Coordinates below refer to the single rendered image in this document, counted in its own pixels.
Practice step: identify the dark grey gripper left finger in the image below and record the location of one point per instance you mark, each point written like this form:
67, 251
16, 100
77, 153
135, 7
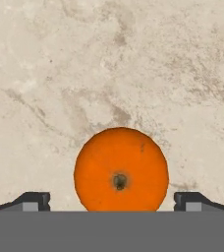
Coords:
33, 199

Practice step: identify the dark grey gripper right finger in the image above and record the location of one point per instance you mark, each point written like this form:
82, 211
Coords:
189, 199

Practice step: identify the orange with dark stem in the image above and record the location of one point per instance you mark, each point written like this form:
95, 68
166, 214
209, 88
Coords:
121, 164

